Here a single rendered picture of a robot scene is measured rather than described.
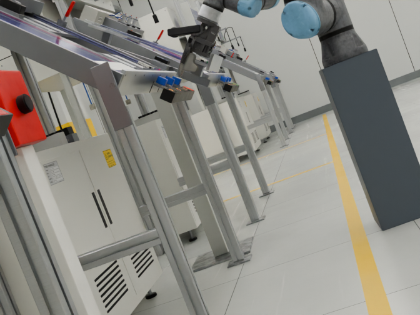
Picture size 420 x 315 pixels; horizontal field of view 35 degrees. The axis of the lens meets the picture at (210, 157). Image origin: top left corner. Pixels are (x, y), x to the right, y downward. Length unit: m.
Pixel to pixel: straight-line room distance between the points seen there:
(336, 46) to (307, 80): 7.59
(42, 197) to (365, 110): 1.13
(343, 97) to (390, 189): 0.33
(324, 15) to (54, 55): 0.82
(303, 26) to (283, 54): 7.72
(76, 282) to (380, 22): 8.68
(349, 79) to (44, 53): 0.94
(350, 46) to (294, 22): 0.21
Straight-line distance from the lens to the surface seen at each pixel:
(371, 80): 2.16
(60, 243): 1.42
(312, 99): 9.77
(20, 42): 1.84
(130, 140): 1.71
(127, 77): 1.80
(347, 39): 2.19
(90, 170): 2.19
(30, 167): 1.41
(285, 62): 9.78
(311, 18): 2.05
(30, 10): 2.46
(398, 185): 2.19
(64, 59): 1.79
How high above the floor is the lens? 0.54
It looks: 3 degrees down
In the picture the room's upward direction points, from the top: 21 degrees counter-clockwise
